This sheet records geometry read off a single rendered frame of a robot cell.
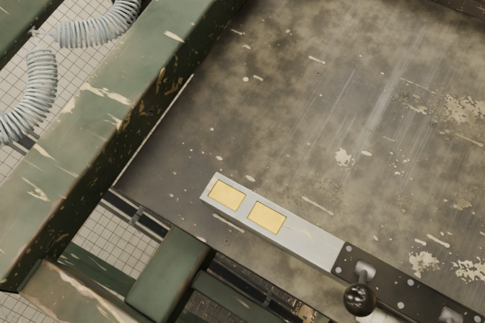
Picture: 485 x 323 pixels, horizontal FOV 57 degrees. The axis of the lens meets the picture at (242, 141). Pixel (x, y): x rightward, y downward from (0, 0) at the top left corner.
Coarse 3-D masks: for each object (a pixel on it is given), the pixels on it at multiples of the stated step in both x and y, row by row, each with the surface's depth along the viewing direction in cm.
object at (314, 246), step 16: (208, 192) 68; (240, 192) 68; (224, 208) 67; (240, 208) 67; (272, 208) 66; (240, 224) 68; (256, 224) 66; (288, 224) 65; (304, 224) 65; (272, 240) 65; (288, 240) 64; (304, 240) 64; (320, 240) 64; (336, 240) 64; (304, 256) 63; (320, 256) 63; (336, 256) 63; (320, 272) 66; (384, 304) 60
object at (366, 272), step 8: (360, 264) 60; (368, 264) 61; (360, 272) 60; (368, 272) 60; (360, 280) 56; (368, 280) 60; (352, 288) 51; (360, 288) 50; (368, 288) 50; (344, 296) 51; (352, 296) 50; (360, 296) 50; (368, 296) 50; (344, 304) 51; (352, 304) 50; (360, 304) 49; (368, 304) 49; (376, 304) 50; (352, 312) 50; (360, 312) 50; (368, 312) 50
